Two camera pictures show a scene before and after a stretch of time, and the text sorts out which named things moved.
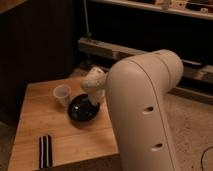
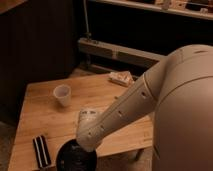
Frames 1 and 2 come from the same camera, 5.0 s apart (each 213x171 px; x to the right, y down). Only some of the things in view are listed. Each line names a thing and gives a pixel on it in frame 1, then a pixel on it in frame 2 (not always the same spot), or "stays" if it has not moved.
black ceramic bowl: x=82 y=109 -> x=73 y=157
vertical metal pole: x=88 y=35 stays
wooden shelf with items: x=194 y=8 stays
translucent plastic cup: x=62 y=93 stays
